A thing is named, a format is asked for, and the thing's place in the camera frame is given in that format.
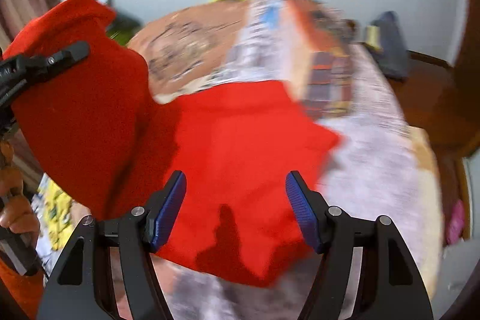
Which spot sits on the printed newspaper pattern bedspread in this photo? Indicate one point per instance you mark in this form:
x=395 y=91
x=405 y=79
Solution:
x=304 y=47

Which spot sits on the dark blue backpack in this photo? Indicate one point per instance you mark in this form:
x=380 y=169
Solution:
x=387 y=46

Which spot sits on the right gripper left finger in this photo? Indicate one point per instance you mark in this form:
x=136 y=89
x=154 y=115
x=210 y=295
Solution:
x=81 y=285

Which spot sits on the pink croc shoe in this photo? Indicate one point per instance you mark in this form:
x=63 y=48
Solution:
x=456 y=223

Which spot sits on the white cardboard box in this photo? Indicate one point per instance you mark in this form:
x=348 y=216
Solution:
x=458 y=262

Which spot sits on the person's left hand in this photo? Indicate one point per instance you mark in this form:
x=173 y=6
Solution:
x=17 y=215

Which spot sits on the wooden door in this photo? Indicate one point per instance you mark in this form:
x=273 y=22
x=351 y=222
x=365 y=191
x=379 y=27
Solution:
x=445 y=100

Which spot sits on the yellow cartoon fleece blanket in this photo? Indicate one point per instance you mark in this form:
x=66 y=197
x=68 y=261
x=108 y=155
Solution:
x=52 y=207

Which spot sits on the red hooded sweatshirt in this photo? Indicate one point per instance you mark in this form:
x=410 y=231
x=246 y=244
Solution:
x=97 y=132

